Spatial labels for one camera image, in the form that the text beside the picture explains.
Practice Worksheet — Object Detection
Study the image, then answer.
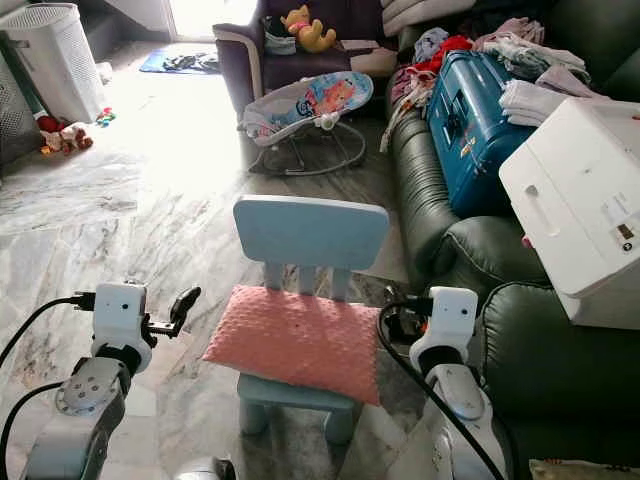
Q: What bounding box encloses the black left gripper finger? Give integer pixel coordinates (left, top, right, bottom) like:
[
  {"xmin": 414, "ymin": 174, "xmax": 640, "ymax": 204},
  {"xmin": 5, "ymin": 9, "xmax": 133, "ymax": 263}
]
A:
[{"xmin": 168, "ymin": 286, "xmax": 202, "ymax": 325}]

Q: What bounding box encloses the pink dotted pillow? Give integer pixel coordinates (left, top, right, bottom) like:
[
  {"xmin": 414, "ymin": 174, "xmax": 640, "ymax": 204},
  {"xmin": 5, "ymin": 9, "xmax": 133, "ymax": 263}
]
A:
[{"xmin": 203, "ymin": 284, "xmax": 383, "ymax": 406}]

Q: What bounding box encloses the dark green leather sofa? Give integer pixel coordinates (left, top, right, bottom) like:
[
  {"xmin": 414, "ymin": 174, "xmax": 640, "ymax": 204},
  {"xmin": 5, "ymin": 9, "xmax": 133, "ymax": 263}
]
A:
[{"xmin": 388, "ymin": 95, "xmax": 640, "ymax": 469}]

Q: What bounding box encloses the light blue child chair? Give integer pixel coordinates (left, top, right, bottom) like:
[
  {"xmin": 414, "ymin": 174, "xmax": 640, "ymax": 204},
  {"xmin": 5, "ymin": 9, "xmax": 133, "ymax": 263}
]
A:
[{"xmin": 233, "ymin": 194, "xmax": 391, "ymax": 447}]

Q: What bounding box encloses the grey left robot foot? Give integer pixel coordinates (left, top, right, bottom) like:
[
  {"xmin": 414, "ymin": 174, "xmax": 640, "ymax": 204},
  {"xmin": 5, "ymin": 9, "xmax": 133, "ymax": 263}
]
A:
[{"xmin": 174, "ymin": 456, "xmax": 237, "ymax": 480}]

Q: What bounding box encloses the blue hard suitcase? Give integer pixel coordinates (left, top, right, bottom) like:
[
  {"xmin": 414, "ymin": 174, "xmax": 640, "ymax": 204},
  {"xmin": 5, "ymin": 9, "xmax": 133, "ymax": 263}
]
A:
[{"xmin": 426, "ymin": 50, "xmax": 543, "ymax": 218}]

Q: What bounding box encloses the red brown plush toy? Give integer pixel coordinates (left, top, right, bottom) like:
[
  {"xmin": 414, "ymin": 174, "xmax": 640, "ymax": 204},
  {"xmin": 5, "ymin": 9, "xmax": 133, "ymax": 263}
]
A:
[{"xmin": 36, "ymin": 114, "xmax": 95, "ymax": 157}]

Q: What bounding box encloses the white plastic box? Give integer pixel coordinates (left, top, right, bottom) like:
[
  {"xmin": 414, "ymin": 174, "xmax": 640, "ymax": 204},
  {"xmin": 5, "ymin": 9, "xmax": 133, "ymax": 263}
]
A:
[{"xmin": 498, "ymin": 97, "xmax": 640, "ymax": 331}]

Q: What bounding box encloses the pink blue baby bouncer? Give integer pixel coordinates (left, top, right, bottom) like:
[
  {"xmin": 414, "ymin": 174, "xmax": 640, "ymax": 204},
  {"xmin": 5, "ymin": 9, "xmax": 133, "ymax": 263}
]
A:
[{"xmin": 240, "ymin": 70, "xmax": 375, "ymax": 178}]

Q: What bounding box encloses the blue floor mat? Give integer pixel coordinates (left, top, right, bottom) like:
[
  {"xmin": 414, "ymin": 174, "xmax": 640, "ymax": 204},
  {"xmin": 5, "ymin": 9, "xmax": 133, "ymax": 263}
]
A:
[{"xmin": 140, "ymin": 50, "xmax": 221, "ymax": 77}]

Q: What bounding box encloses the dark purple armchair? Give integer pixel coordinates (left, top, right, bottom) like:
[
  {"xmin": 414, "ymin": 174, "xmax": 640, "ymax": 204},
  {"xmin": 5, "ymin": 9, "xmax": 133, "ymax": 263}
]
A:
[{"xmin": 213, "ymin": 0, "xmax": 401, "ymax": 123}]

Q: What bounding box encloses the grey mesh basket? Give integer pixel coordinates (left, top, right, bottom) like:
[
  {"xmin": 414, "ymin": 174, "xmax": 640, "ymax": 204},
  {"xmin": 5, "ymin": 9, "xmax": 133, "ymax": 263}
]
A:
[{"xmin": 0, "ymin": 60, "xmax": 47, "ymax": 167}]

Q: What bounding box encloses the folded white towel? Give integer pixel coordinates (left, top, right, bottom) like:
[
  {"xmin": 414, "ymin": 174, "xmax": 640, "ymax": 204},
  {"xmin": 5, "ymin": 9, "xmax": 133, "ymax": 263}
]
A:
[{"xmin": 500, "ymin": 80, "xmax": 577, "ymax": 129}]

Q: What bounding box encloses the white air purifier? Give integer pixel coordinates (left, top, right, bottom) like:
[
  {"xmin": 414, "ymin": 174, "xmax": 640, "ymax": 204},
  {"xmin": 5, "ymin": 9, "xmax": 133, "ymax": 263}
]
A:
[{"xmin": 0, "ymin": 3, "xmax": 107, "ymax": 126}]

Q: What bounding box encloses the pile of mixed clothes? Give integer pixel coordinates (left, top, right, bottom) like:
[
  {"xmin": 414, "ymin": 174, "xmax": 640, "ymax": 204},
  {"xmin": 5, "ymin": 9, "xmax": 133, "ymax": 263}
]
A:
[{"xmin": 380, "ymin": 15, "xmax": 613, "ymax": 151}]

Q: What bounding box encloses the yellow bear plush toy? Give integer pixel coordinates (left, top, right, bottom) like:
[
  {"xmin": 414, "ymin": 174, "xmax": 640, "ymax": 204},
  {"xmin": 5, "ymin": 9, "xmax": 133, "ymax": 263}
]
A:
[{"xmin": 280, "ymin": 5, "xmax": 339, "ymax": 55}]

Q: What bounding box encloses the cream folded bedding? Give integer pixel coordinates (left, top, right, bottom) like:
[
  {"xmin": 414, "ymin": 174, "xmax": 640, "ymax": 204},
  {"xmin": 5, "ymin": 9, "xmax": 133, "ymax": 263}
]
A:
[{"xmin": 378, "ymin": 0, "xmax": 483, "ymax": 37}]

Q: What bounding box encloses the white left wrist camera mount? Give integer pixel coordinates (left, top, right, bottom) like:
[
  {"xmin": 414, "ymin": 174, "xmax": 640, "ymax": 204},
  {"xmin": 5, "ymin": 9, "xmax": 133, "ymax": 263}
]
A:
[{"xmin": 93, "ymin": 282, "xmax": 152, "ymax": 359}]

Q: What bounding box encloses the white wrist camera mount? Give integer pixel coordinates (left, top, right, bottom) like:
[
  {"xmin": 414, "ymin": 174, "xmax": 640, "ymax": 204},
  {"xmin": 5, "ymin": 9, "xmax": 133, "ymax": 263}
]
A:
[
  {"xmin": 410, "ymin": 287, "xmax": 478, "ymax": 363},
  {"xmin": 93, "ymin": 282, "xmax": 152, "ymax": 359}
]

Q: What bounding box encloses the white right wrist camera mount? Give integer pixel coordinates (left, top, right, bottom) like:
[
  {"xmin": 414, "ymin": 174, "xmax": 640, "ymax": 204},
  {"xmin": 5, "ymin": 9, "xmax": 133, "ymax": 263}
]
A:
[{"xmin": 410, "ymin": 287, "xmax": 478, "ymax": 363}]

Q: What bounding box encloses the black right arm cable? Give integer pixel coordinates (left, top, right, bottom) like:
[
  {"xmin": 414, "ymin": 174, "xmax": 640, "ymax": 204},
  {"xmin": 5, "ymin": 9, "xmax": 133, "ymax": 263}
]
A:
[{"xmin": 377, "ymin": 303, "xmax": 508, "ymax": 480}]

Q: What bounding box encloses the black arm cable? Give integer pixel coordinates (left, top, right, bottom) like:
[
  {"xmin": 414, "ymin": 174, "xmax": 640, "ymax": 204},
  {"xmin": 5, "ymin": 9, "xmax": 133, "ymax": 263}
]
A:
[
  {"xmin": 377, "ymin": 303, "xmax": 508, "ymax": 480},
  {"xmin": 0, "ymin": 380, "xmax": 76, "ymax": 471},
  {"xmin": 0, "ymin": 292, "xmax": 98, "ymax": 366}
]

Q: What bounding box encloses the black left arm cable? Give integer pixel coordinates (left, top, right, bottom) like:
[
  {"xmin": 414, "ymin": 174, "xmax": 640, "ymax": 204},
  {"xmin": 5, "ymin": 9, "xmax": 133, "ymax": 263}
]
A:
[
  {"xmin": 0, "ymin": 380, "xmax": 76, "ymax": 471},
  {"xmin": 0, "ymin": 292, "xmax": 98, "ymax": 366}
]

